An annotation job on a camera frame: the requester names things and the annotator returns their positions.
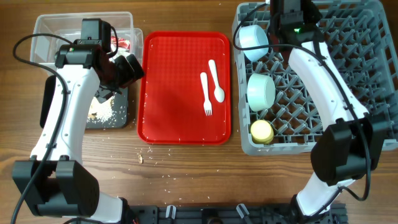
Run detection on white plastic fork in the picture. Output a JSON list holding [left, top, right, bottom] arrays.
[[200, 72, 212, 116]]

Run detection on white plastic spoon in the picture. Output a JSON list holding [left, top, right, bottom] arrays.
[[208, 59, 225, 103]]

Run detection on light blue bowl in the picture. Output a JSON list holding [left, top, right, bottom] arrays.
[[239, 25, 269, 62]]

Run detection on green bowl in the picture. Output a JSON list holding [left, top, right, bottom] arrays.
[[247, 73, 276, 112]]

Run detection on yellow cup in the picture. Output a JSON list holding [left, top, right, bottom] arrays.
[[250, 120, 274, 144]]

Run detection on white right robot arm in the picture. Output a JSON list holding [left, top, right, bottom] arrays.
[[268, 0, 389, 223]]

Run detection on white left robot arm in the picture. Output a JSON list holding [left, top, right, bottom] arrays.
[[12, 18, 144, 223]]

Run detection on black food waste tray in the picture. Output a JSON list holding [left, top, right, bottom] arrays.
[[39, 76, 129, 129]]

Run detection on clear plastic waste bin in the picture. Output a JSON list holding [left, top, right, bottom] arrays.
[[30, 11, 144, 70]]

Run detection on grey dishwasher rack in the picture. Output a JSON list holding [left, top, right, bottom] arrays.
[[234, 1, 397, 156]]

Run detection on red snack wrapper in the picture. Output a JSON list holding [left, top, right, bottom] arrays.
[[111, 36, 131, 50]]

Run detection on rice and food leftovers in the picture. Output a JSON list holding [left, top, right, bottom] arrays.
[[87, 96, 126, 123]]

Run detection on red serving tray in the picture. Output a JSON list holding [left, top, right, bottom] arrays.
[[137, 31, 231, 145]]

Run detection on food scrap on table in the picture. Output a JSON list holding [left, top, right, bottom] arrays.
[[138, 154, 144, 164]]

